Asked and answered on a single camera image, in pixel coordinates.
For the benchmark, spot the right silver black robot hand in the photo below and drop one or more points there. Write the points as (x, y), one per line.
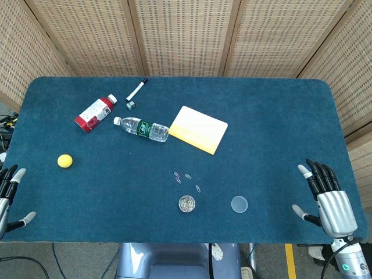
(335, 209)

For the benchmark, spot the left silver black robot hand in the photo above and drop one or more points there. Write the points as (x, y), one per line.
(4, 209)

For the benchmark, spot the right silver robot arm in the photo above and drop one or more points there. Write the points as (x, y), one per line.
(353, 261)

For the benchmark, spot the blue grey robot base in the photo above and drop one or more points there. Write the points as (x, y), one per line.
(162, 258)

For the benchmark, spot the clear round paper clip container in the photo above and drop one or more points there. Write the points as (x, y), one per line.
(186, 203)

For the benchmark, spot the white shoe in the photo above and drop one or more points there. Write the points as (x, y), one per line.
(316, 253)

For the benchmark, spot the yellow ball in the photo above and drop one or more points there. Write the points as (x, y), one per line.
(65, 161)

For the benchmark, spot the clear round plastic lid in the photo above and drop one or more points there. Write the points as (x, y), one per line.
(239, 204)

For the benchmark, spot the blue felt table mat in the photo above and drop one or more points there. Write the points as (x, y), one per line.
(261, 145)

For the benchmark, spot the woven folding screen panel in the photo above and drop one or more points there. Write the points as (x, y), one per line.
(183, 35)
(279, 35)
(20, 49)
(354, 81)
(87, 35)

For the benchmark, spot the red juice bottle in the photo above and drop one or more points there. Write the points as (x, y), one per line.
(94, 114)

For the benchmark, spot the clear water bottle green label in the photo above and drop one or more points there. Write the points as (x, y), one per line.
(142, 130)

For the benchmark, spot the yellow white notebook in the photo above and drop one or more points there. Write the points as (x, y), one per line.
(197, 129)

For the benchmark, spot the white marker pen black cap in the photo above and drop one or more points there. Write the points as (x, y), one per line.
(136, 90)

